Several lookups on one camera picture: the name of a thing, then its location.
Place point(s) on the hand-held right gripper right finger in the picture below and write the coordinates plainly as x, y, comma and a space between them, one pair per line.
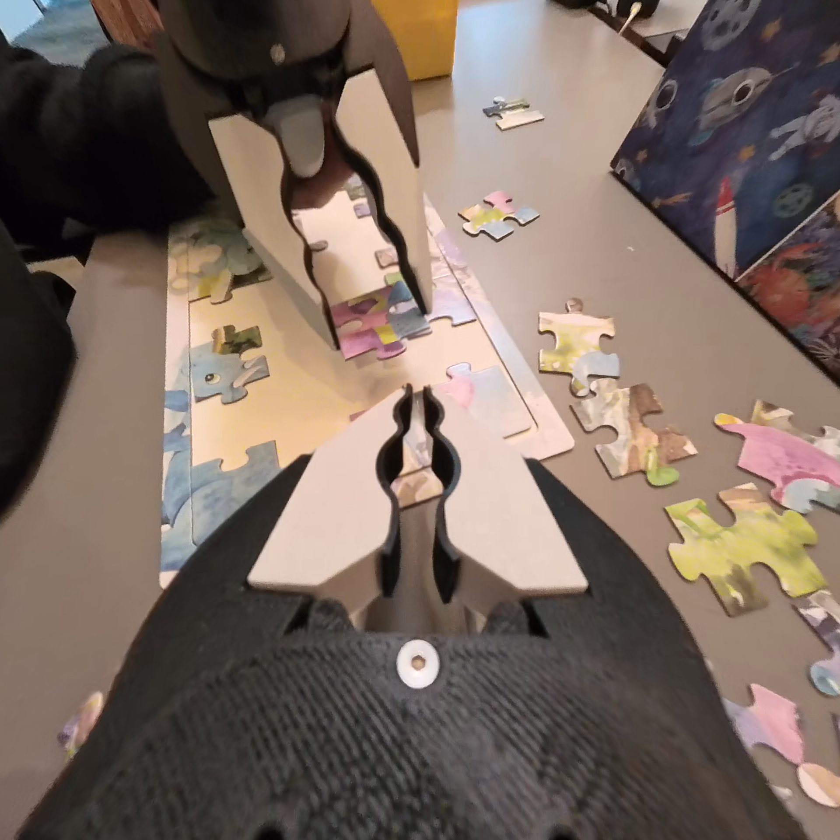
512, 518

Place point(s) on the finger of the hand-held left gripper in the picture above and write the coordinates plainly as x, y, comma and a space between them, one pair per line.
262, 210
400, 197

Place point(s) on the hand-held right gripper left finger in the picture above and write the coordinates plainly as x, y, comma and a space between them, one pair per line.
328, 518

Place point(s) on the purple dinosaur body puzzle piece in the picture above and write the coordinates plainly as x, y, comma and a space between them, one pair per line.
420, 489

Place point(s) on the dinosaur puzzle tray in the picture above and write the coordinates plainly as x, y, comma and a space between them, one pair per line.
295, 394

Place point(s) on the blue triceratops head puzzle piece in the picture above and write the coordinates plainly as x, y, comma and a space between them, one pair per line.
220, 377

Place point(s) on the pastel purple pink puzzle piece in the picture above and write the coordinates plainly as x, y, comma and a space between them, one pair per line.
768, 722

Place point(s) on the person's left hand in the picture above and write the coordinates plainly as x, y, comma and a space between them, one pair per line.
325, 190

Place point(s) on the pale blue yellow puzzle piece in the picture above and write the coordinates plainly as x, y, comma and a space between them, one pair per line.
216, 262

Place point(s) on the pink yellow blue puzzle piece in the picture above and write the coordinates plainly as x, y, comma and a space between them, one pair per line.
499, 216

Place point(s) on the blue dinosaur body puzzle piece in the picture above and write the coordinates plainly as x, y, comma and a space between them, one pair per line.
223, 485

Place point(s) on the pink dinosaur head puzzle piece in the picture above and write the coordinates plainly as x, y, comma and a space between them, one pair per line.
492, 407

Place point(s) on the light blue white puzzle piece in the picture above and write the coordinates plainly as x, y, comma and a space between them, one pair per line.
512, 115

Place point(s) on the brown grey puzzle piece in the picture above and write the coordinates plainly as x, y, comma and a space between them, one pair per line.
630, 433

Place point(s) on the yellow plastic bin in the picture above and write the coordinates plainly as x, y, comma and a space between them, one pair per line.
426, 33

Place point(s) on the green yellow puzzle piece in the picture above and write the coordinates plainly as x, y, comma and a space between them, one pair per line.
741, 544

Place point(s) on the black charger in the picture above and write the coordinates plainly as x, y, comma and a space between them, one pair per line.
649, 8

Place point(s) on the green dinosaur brown puzzle piece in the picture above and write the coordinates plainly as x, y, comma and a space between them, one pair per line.
82, 725

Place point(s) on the illustrated puzzle box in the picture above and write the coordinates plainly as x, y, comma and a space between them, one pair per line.
741, 131

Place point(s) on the peach purple puzzle piece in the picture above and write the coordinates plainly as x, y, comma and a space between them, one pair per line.
820, 784

